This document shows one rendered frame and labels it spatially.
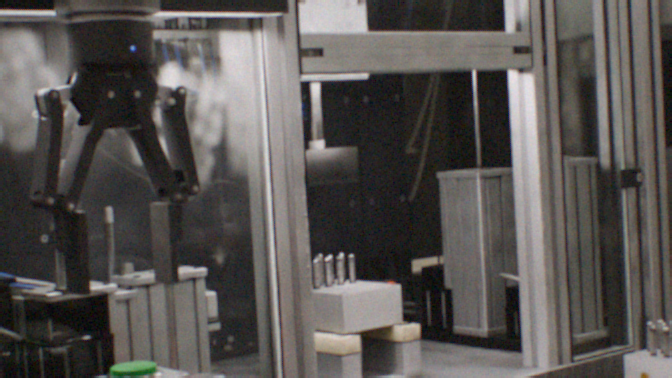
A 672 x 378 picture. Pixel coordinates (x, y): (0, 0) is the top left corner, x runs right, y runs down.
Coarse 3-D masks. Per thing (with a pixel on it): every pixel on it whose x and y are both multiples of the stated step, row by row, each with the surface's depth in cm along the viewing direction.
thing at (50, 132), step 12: (36, 96) 105; (48, 96) 103; (60, 96) 104; (48, 108) 104; (60, 108) 104; (48, 120) 104; (60, 120) 104; (48, 132) 104; (60, 132) 104; (36, 144) 105; (48, 144) 103; (60, 144) 104; (36, 156) 105; (48, 156) 103; (60, 156) 104; (36, 168) 105; (48, 168) 103; (36, 180) 104; (48, 180) 103; (36, 192) 105; (48, 192) 103; (48, 204) 103
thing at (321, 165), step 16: (320, 96) 162; (320, 112) 162; (320, 128) 162; (320, 144) 162; (304, 160) 158; (320, 160) 159; (336, 160) 161; (352, 160) 163; (304, 176) 159; (320, 176) 159; (336, 176) 161; (352, 176) 163
